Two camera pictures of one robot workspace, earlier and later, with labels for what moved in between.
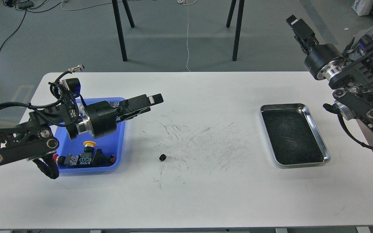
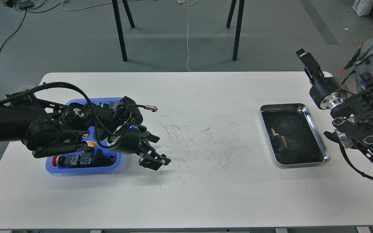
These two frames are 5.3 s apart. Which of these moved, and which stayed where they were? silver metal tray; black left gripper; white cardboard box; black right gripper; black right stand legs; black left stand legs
Moved: black left gripper; black right gripper
Stayed: silver metal tray; black right stand legs; black left stand legs; white cardboard box
